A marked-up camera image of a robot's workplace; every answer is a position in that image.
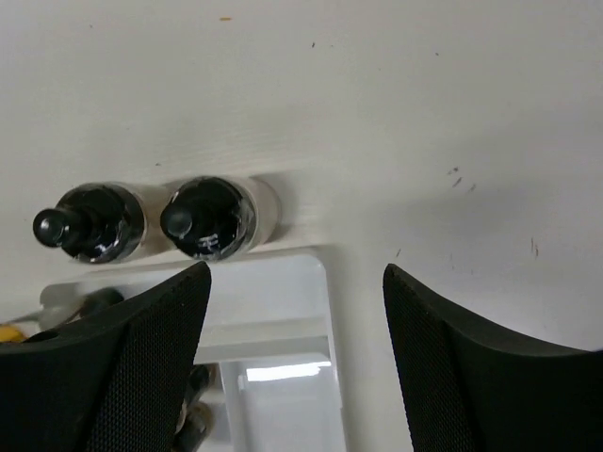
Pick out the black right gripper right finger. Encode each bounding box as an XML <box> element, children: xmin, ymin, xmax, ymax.
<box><xmin>383</xmin><ymin>264</ymin><xmax>602</xmax><ymax>451</ymax></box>

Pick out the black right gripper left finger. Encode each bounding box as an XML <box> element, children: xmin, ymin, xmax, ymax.
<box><xmin>1</xmin><ymin>263</ymin><xmax>211</xmax><ymax>451</ymax></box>

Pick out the black cap spice jar front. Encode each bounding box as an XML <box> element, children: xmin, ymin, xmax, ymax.
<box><xmin>171</xmin><ymin>401</ymin><xmax>214</xmax><ymax>452</ymax></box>

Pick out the black cap spice jar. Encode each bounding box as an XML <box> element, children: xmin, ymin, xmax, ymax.
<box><xmin>171</xmin><ymin>401</ymin><xmax>214</xmax><ymax>452</ymax></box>
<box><xmin>185</xmin><ymin>363</ymin><xmax>217</xmax><ymax>404</ymax></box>

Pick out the yellow oil bottle tan cap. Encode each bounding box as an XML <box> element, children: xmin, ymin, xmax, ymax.
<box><xmin>0</xmin><ymin>324</ymin><xmax>28</xmax><ymax>344</ymax></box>

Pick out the black top shaker white spice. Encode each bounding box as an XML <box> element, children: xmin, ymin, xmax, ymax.
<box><xmin>160</xmin><ymin>176</ymin><xmax>280</xmax><ymax>262</ymax></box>

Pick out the gold capped glass grinder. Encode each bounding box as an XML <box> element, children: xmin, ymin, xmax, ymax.
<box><xmin>39</xmin><ymin>287</ymin><xmax>124</xmax><ymax>331</ymax></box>

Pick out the white plastic organizer tray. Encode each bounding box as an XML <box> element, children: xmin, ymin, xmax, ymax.
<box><xmin>40</xmin><ymin>253</ymin><xmax>346</xmax><ymax>451</ymax></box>

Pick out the black top shaker brown spice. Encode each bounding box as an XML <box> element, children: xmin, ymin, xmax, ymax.
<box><xmin>32</xmin><ymin>183</ymin><xmax>149</xmax><ymax>265</ymax></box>

